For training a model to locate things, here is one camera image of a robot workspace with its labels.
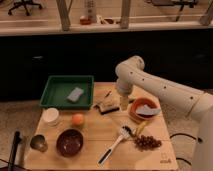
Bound grey sponge in tray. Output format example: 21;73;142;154
67;87;84;102

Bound white plastic cup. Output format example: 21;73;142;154
42;108;60;126

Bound red object on shelf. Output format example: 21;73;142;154
79;17;92;25

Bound white handled dish brush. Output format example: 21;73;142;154
98;126;131;164

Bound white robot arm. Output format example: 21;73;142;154
115;56;213;171

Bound black cable on floor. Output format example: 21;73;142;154
169;132;203;167

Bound dark brown bowl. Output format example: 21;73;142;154
56;129;84;157

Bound small metal cup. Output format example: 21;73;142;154
30;134;48;152

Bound yellow banana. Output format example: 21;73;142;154
135;120;148;136

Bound orange bowl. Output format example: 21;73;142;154
129;98;161;121

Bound bunch of dark grapes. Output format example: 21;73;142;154
134;135;162;150

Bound black stand at left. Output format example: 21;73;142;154
7;131;21;171

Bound black office chair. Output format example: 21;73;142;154
8;0;43;16

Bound grey cloth in bowl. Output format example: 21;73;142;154
136;105;161;116

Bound orange fruit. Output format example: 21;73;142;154
71;113;84;126

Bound green plastic tray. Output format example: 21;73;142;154
40;75;94;110

